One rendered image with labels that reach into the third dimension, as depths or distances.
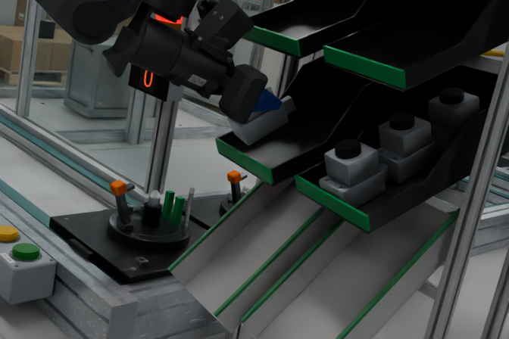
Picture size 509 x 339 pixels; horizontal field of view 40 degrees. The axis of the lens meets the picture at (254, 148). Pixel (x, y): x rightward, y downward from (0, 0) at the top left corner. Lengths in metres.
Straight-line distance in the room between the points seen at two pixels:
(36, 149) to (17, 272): 0.67
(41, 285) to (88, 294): 0.10
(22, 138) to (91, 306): 0.79
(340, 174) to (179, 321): 0.42
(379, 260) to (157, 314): 0.35
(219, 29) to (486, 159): 0.34
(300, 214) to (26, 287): 0.42
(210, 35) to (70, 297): 0.48
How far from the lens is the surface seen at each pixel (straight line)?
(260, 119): 0.89
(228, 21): 0.82
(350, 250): 0.95
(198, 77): 0.83
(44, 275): 1.12
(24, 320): 1.16
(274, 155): 0.93
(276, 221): 1.02
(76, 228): 1.22
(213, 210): 1.39
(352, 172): 0.80
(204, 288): 1.00
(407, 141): 0.84
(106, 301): 1.02
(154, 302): 1.06
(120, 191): 1.14
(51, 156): 1.67
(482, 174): 0.84
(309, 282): 0.94
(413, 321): 1.41
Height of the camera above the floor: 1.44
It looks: 14 degrees down
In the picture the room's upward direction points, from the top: 11 degrees clockwise
